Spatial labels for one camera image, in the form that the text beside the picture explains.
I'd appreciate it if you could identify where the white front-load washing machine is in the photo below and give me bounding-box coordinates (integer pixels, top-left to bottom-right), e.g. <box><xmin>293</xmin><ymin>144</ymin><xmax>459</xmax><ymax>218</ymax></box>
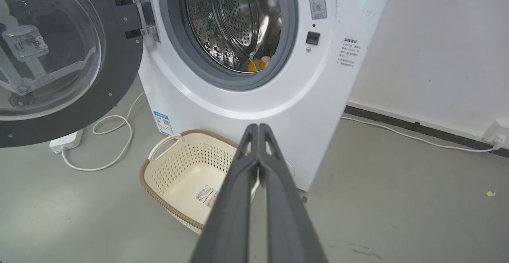
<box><xmin>123</xmin><ymin>0</ymin><xmax>396</xmax><ymax>192</ymax></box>

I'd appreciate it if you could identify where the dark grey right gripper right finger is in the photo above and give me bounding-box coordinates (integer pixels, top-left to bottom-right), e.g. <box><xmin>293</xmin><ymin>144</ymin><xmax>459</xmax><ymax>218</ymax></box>
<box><xmin>258</xmin><ymin>124</ymin><xmax>329</xmax><ymax>263</ymax></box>

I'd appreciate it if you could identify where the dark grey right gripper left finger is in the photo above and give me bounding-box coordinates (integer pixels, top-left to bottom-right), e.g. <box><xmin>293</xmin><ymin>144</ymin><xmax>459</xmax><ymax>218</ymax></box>
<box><xmin>189</xmin><ymin>124</ymin><xmax>260</xmax><ymax>263</ymax></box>

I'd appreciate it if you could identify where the cream perforated laundry basket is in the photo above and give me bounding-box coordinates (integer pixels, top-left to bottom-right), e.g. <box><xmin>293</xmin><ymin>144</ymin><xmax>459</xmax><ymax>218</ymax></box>
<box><xmin>139</xmin><ymin>129</ymin><xmax>260</xmax><ymax>235</ymax></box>

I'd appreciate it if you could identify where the round black washing machine door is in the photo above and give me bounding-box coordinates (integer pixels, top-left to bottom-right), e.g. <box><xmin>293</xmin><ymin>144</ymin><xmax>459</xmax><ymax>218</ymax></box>
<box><xmin>0</xmin><ymin>0</ymin><xmax>144</xmax><ymax>148</ymax></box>

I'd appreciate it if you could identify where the white power strip cable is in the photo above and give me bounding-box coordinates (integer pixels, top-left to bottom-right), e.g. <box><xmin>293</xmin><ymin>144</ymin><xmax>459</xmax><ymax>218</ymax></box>
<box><xmin>60</xmin><ymin>91</ymin><xmax>146</xmax><ymax>172</ymax></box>

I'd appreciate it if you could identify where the white cable along wall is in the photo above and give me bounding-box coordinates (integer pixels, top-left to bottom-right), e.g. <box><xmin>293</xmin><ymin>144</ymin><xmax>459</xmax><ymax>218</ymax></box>
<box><xmin>341</xmin><ymin>116</ymin><xmax>497</xmax><ymax>153</ymax></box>

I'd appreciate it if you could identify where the white wall socket plug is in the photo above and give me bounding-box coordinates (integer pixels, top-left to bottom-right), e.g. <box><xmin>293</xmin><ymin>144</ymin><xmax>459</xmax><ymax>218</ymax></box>
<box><xmin>482</xmin><ymin>120</ymin><xmax>509</xmax><ymax>151</ymax></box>

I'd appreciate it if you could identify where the white power strip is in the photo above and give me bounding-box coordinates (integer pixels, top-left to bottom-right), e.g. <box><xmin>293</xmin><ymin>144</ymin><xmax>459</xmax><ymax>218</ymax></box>
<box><xmin>49</xmin><ymin>129</ymin><xmax>84</xmax><ymax>154</ymax></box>

